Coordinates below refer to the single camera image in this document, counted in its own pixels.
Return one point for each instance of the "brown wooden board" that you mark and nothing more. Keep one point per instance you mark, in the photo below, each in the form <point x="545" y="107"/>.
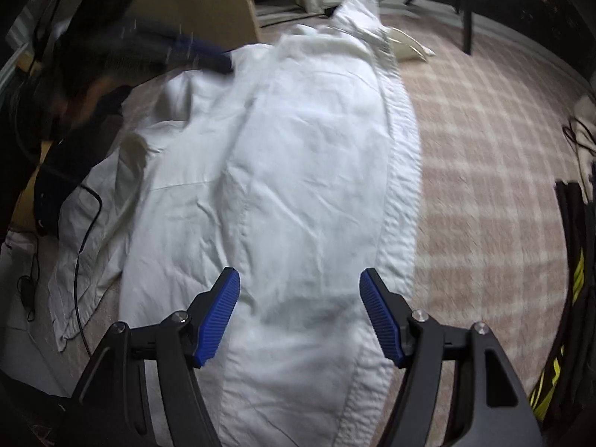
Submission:
<point x="209" y="0"/>

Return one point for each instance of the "plaid beige blanket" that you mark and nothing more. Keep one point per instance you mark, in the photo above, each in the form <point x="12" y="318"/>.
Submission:
<point x="489" y="172"/>

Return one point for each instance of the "person's left hand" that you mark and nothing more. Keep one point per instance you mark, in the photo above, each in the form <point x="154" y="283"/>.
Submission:
<point x="93" y="95"/>

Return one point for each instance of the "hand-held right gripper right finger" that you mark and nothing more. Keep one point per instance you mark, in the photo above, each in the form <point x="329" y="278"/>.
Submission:
<point x="379" y="316"/>

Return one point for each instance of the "white shirt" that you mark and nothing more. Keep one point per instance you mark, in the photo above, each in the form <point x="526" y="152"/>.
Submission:
<point x="302" y="172"/>

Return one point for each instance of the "beige crumpled cloth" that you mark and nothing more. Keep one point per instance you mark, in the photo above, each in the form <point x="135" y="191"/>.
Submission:
<point x="586" y="109"/>

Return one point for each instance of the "black table leg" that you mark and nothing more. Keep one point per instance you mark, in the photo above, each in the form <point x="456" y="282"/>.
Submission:
<point x="467" y="28"/>

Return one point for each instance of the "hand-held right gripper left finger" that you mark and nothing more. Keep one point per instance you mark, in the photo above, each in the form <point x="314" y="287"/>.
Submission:
<point x="219" y="316"/>

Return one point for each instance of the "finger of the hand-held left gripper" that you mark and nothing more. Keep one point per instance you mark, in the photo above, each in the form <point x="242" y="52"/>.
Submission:
<point x="200" y="53"/>

